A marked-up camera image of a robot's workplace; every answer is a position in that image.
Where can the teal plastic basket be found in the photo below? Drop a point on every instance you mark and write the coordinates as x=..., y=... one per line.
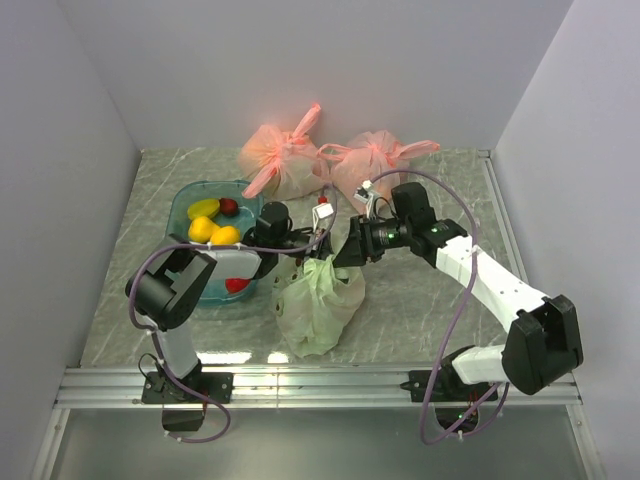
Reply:
x=215, y=293

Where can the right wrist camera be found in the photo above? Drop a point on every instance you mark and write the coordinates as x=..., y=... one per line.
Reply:
x=366, y=196

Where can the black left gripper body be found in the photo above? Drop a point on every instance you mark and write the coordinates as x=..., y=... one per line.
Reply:
x=311, y=252

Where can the pink tied bag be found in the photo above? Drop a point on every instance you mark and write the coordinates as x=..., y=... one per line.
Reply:
x=283, y=164
x=369, y=155

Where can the right pink tied bag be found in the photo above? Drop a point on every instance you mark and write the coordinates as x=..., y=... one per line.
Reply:
x=369, y=155

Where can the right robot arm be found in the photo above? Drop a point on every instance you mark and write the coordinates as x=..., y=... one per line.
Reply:
x=543, y=338

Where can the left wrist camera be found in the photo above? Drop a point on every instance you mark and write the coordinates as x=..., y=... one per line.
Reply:
x=322, y=214

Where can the yellow fake lemon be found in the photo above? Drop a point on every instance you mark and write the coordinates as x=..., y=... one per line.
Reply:
x=226, y=235

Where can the dark red fake fig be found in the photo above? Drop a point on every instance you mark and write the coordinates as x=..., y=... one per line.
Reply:
x=228, y=207

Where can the aluminium mounting rail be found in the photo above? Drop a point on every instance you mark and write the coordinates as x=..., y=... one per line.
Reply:
x=310, y=422

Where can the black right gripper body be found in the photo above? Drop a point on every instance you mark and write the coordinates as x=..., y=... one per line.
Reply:
x=378, y=235

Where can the light green plastic bag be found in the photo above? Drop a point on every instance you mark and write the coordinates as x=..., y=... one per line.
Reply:
x=313, y=302

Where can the left pink tied bag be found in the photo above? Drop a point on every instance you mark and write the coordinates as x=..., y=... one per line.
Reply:
x=283, y=164

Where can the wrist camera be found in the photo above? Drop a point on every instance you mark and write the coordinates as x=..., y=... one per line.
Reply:
x=322, y=214
x=366, y=196

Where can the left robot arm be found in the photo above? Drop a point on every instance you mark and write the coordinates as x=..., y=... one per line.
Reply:
x=164, y=291

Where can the yellow fake starfruit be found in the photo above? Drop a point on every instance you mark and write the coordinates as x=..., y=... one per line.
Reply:
x=208, y=207

